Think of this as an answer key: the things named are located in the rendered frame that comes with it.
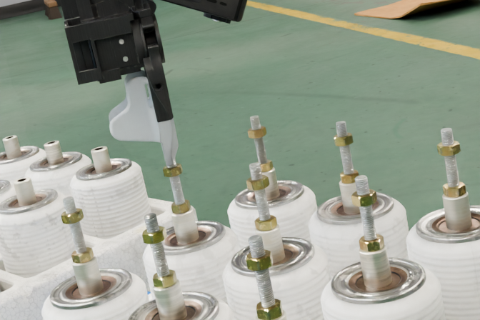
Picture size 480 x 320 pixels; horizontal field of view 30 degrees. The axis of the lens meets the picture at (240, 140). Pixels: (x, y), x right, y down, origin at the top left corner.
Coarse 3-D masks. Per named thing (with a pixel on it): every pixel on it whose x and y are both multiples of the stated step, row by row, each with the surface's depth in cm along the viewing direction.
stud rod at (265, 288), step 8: (256, 240) 61; (256, 248) 61; (256, 256) 61; (256, 272) 62; (264, 272) 62; (256, 280) 62; (264, 280) 62; (264, 288) 62; (264, 296) 62; (272, 296) 62; (264, 304) 62; (272, 304) 62
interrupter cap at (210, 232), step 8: (200, 224) 91; (208, 224) 91; (216, 224) 90; (168, 232) 91; (200, 232) 90; (208, 232) 89; (216, 232) 88; (224, 232) 88; (168, 240) 89; (176, 240) 89; (200, 240) 87; (208, 240) 86; (216, 240) 86; (168, 248) 86; (176, 248) 86; (184, 248) 86; (192, 248) 85; (200, 248) 85
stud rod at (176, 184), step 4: (172, 164) 86; (176, 176) 87; (172, 180) 86; (176, 180) 87; (172, 184) 87; (176, 184) 87; (180, 184) 87; (172, 188) 87; (176, 188) 87; (180, 188) 87; (176, 192) 87; (180, 192) 87; (176, 196) 87; (180, 196) 87; (176, 200) 87; (180, 200) 87; (184, 200) 87
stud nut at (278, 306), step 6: (276, 300) 63; (258, 306) 63; (276, 306) 62; (258, 312) 62; (264, 312) 62; (270, 312) 62; (276, 312) 62; (258, 318) 63; (264, 318) 62; (270, 318) 62; (276, 318) 62
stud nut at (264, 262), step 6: (270, 252) 62; (246, 258) 62; (252, 258) 61; (258, 258) 61; (264, 258) 61; (270, 258) 61; (246, 264) 62; (252, 264) 61; (258, 264) 61; (264, 264) 61; (270, 264) 61; (252, 270) 61; (258, 270) 61
